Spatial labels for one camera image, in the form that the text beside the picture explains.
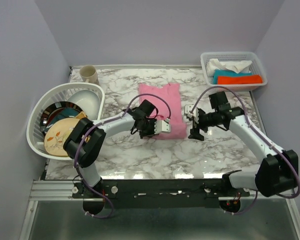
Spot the pink t shirt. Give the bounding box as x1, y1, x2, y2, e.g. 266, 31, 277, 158
138, 83, 187, 140

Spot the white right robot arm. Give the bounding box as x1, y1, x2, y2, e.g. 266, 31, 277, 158
184, 91, 300, 199

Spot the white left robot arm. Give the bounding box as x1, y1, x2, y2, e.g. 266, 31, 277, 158
63, 99, 159, 198

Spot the teal folded t shirt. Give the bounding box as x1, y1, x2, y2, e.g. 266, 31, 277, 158
212, 69, 252, 85

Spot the orange folded t shirt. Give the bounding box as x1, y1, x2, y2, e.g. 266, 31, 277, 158
217, 75, 263, 85

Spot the white plastic mesh basket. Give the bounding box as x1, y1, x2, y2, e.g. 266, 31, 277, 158
200, 51, 268, 92

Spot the white folded t shirt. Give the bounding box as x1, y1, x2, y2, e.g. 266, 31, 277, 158
206, 58, 253, 77

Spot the white ceramic bowl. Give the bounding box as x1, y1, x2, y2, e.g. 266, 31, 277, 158
66, 89, 102, 120

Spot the tan scalloped dish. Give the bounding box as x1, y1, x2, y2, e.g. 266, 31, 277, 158
74, 111, 87, 119

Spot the beige ceramic mug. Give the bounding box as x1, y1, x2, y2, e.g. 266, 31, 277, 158
79, 65, 100, 85

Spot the teal ceramic plate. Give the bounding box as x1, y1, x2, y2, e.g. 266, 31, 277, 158
46, 107, 82, 127

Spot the beige bird pattern plate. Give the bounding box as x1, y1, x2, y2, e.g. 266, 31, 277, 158
44, 118, 79, 157

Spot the white oval dish basket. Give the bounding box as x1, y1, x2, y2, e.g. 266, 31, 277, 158
26, 82, 105, 161

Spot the dark striped rim plate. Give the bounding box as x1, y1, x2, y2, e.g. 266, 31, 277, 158
40, 101, 83, 135

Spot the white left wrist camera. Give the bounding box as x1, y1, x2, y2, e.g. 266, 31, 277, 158
154, 120, 171, 135

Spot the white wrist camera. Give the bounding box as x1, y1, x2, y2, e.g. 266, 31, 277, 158
184, 104, 199, 123
154, 120, 171, 135

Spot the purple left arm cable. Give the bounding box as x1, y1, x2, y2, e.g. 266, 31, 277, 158
72, 93, 173, 219

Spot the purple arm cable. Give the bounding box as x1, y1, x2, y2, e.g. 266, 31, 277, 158
189, 85, 300, 216
72, 93, 173, 219

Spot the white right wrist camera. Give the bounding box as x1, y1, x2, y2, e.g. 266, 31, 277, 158
184, 104, 199, 123

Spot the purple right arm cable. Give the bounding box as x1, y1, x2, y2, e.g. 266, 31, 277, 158
189, 85, 300, 216

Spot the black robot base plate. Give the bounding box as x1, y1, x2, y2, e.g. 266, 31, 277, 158
72, 172, 251, 210

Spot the aluminium frame rail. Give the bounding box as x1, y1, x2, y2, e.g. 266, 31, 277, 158
28, 177, 296, 201

